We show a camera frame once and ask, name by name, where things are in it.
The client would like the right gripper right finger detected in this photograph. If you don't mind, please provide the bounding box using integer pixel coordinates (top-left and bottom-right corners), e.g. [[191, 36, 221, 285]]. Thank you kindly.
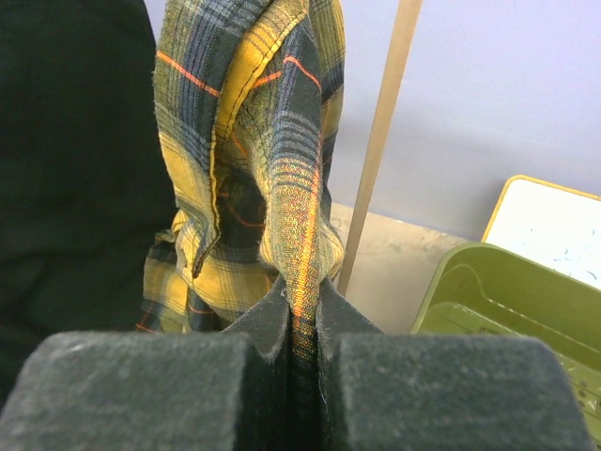
[[316, 281, 593, 450]]

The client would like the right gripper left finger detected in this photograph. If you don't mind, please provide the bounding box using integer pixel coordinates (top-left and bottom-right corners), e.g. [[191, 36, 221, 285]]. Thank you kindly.
[[1, 281, 289, 450]]

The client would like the yellow plaid flannel shirt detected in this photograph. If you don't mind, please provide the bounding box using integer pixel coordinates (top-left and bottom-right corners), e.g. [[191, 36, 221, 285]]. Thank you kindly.
[[137, 1, 346, 450]]

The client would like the black hanging shirt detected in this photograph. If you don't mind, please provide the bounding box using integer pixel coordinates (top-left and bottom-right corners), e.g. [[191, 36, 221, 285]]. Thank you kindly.
[[1, 1, 175, 397]]

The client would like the olive green plastic bin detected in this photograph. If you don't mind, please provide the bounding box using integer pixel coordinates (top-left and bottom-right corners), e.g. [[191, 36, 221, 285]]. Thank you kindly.
[[410, 242, 600, 449]]

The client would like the small whiteboard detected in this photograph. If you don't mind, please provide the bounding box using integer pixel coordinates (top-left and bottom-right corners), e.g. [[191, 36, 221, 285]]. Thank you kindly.
[[482, 175, 600, 289]]

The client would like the wooden clothes rack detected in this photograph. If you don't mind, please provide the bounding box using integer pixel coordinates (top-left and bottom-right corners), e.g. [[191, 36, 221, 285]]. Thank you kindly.
[[337, 0, 423, 295]]

